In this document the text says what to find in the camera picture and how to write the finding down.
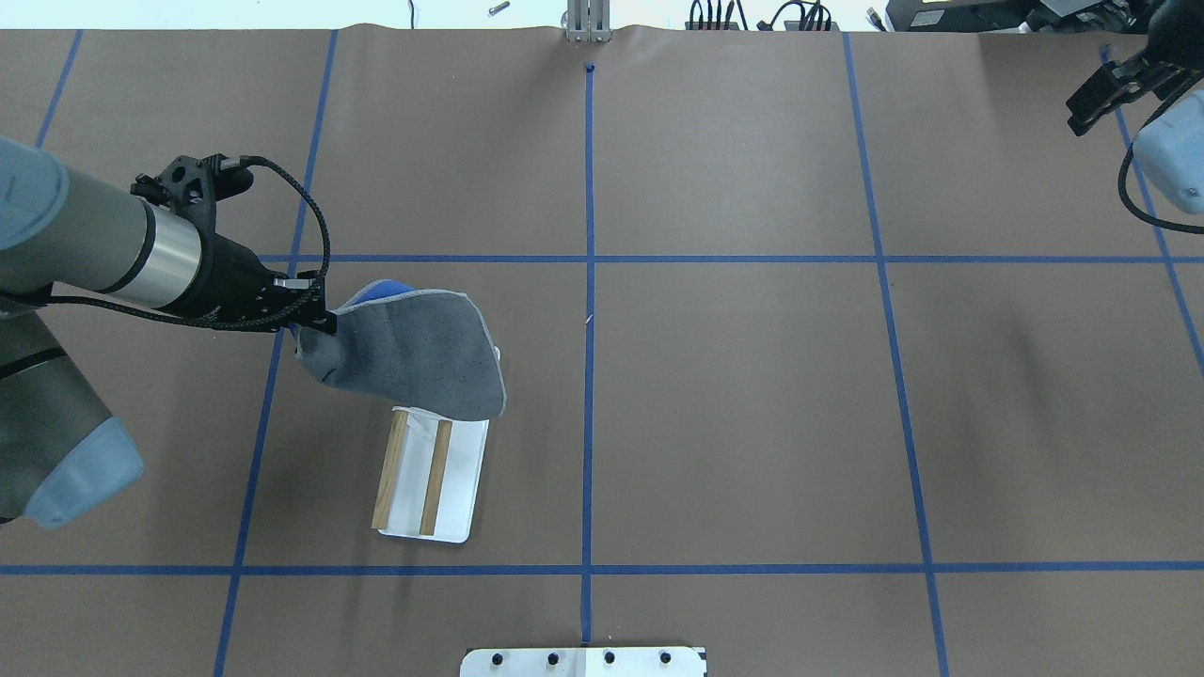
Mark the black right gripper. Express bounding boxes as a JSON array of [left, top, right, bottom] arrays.
[[1066, 1, 1203, 137]]

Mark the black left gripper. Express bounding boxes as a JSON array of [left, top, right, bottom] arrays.
[[175, 235, 337, 336]]

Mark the grey blue towel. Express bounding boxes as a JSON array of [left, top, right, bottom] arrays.
[[290, 279, 507, 420]]

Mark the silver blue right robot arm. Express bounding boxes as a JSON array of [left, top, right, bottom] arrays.
[[1067, 1, 1203, 234]]

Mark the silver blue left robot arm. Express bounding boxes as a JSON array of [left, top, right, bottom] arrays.
[[2, 139, 337, 528]]

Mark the white wooden towel rack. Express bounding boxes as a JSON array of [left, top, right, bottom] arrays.
[[371, 406, 490, 544]]

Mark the black monitor stand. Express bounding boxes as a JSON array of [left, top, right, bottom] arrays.
[[885, 1, 1162, 34]]

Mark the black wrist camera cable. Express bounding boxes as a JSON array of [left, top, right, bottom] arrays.
[[1117, 94, 1204, 236]]

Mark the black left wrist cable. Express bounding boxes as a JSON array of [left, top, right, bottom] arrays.
[[39, 155, 332, 330]]

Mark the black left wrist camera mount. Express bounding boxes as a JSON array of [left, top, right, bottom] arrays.
[[129, 154, 254, 235]]

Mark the black cable hub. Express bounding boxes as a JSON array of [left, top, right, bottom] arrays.
[[683, 0, 749, 31], [756, 1, 838, 33]]

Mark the aluminium frame post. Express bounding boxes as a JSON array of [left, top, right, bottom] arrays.
[[561, 0, 613, 45]]

